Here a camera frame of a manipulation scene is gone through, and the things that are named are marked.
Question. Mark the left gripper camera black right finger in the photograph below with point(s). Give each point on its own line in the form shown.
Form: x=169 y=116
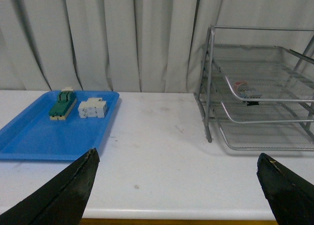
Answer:
x=291 y=197

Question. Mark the left gripper camera black left finger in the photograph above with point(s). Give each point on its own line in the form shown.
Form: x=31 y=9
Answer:
x=62 y=200

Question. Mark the silver mesh tray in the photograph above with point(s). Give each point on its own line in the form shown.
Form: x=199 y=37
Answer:
x=264 y=112
x=267 y=136
x=279 y=74

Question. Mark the red white button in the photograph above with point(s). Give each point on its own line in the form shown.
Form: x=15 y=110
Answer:
x=244 y=90

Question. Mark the blue plastic tray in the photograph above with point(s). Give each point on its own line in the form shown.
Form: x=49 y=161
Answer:
x=31 y=135

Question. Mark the white curtain backdrop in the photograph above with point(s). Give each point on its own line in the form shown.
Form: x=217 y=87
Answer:
x=123 y=45

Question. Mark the white switch button block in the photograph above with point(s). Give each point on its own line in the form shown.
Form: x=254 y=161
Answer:
x=93 y=107

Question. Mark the green switch button block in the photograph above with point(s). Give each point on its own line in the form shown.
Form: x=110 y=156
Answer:
x=66 y=100

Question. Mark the silver wire rack frame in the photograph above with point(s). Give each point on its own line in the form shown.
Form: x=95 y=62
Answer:
x=212 y=85

